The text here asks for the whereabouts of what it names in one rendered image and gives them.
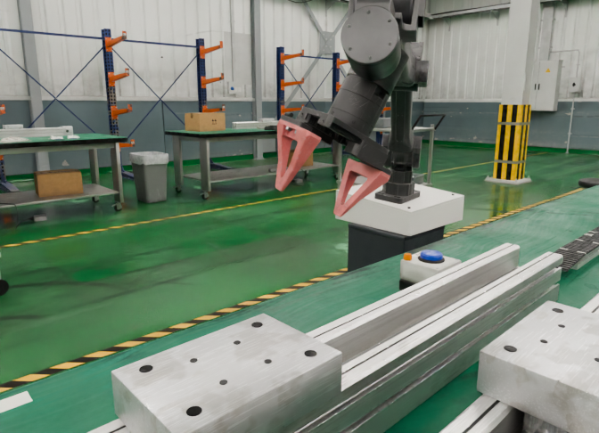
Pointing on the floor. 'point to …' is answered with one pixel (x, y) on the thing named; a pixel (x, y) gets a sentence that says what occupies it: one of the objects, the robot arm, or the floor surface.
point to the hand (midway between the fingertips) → (312, 197)
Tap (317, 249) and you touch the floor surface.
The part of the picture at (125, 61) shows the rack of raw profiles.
